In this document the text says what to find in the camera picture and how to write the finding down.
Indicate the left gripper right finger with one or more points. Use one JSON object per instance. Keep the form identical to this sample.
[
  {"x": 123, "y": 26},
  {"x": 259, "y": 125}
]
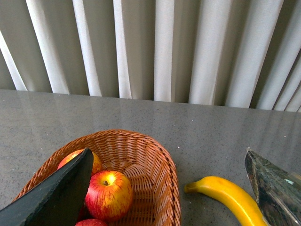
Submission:
[{"x": 277, "y": 192}]

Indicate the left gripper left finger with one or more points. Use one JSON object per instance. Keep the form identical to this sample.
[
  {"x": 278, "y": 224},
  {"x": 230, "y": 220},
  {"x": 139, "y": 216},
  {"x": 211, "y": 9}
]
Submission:
[{"x": 57, "y": 200}]

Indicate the yellow banana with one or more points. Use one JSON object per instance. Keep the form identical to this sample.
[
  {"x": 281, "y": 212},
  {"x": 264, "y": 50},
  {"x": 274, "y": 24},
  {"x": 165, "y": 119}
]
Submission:
[{"x": 236, "y": 199}]

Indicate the red yellow apple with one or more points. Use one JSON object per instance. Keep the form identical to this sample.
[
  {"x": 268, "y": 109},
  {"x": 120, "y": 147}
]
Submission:
[
  {"x": 109, "y": 196},
  {"x": 97, "y": 165}
]

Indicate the red apple in basket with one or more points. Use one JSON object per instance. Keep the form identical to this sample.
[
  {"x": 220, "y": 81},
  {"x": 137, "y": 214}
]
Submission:
[{"x": 91, "y": 222}]

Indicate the left brown wicker basket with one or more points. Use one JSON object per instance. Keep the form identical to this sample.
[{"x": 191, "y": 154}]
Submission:
[{"x": 146, "y": 163}]

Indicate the white pleated curtain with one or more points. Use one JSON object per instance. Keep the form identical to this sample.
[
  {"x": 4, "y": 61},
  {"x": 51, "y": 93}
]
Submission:
[{"x": 236, "y": 53}]

